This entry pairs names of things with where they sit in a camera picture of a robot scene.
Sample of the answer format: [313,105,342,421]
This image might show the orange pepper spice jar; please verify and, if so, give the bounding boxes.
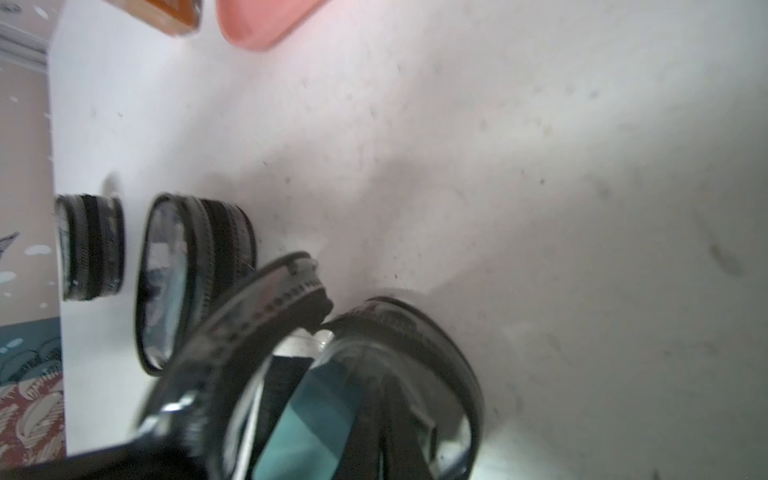
[108,0,202,37]

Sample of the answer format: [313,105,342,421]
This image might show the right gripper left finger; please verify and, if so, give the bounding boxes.
[332,388,382,480]

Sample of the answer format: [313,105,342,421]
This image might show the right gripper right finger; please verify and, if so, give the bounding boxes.
[381,377,433,480]

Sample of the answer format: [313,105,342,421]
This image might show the clear pouch black zipper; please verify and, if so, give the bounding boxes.
[55,194,125,301]

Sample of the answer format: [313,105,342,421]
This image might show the pink tray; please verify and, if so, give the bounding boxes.
[216,0,326,52]

